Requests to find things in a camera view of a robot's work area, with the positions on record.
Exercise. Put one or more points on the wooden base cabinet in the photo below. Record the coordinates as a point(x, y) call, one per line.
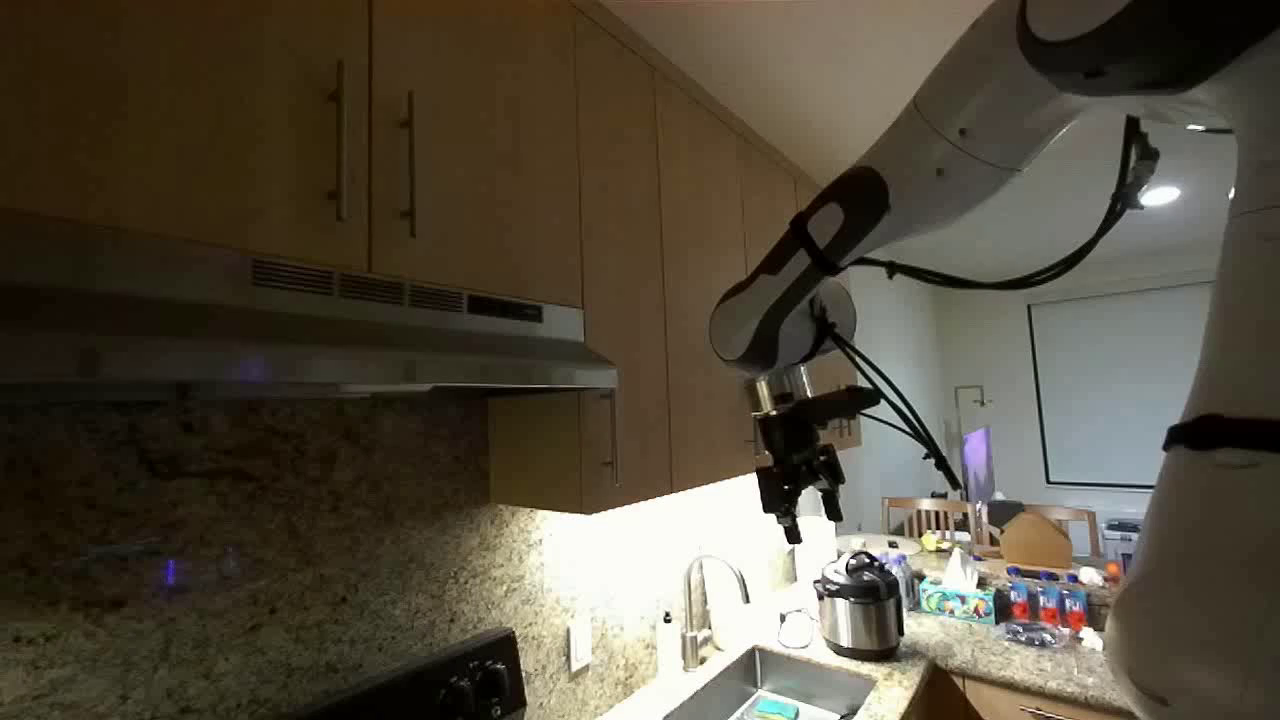
point(1015, 700)

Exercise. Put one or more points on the white soap bottle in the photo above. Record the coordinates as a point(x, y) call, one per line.
point(668, 646)

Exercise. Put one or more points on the white wall outlet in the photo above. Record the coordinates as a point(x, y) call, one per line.
point(583, 646)

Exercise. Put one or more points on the round ceiling light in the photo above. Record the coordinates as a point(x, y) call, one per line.
point(1160, 197)

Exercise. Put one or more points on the stainless steel range hood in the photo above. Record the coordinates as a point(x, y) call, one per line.
point(265, 347)

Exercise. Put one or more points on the stainless steel sink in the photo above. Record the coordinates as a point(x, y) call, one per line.
point(800, 678)

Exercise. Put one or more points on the round brown board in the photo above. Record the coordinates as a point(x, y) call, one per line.
point(1036, 540)

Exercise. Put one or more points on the grey bottle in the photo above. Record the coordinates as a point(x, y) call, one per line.
point(901, 574)

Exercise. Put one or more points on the small clear glass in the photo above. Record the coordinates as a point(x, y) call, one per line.
point(798, 628)

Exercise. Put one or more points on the chrome kitchen faucet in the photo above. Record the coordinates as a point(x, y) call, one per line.
point(693, 613)

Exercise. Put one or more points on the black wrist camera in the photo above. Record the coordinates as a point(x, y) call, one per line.
point(841, 403)

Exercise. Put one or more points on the flat blue white package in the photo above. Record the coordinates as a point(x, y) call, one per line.
point(1041, 635)

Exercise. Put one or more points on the wooden upper cabinet door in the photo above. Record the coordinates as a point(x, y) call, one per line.
point(162, 123)
point(495, 145)

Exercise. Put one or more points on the teal tissue box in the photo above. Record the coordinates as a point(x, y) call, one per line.
point(957, 601)

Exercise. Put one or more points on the blue red carton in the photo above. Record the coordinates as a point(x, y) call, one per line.
point(1023, 599)
point(1077, 601)
point(1048, 601)

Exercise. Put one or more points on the purple lit panel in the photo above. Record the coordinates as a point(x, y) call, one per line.
point(978, 465)

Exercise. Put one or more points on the white window blind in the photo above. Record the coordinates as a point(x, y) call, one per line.
point(1106, 387)

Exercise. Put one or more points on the wooden chair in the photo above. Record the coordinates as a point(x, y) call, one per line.
point(932, 522)
point(1074, 530)

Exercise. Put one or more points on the silver black pressure cooker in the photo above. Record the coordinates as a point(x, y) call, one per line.
point(861, 613)

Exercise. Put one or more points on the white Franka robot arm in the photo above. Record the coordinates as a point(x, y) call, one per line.
point(960, 123)

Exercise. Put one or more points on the blue sponge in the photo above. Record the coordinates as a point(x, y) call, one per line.
point(765, 707)

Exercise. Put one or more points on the tall wooden wall cabinet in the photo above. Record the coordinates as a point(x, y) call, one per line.
point(626, 264)

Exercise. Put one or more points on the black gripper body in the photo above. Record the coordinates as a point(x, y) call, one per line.
point(798, 454)

